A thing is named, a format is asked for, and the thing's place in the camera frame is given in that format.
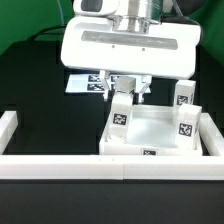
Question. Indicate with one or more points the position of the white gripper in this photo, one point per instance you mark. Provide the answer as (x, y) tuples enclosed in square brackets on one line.
[(168, 50)]

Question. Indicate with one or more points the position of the white square table top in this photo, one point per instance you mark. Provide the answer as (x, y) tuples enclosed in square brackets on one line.
[(150, 132)]

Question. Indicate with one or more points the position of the white U-shaped obstacle fence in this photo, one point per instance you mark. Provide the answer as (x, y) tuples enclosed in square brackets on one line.
[(89, 167)]

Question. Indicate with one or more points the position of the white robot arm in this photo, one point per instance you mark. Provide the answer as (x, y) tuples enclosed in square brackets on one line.
[(133, 16)]

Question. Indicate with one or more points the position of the white marker sheet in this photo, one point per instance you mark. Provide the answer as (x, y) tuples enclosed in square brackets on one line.
[(91, 83)]

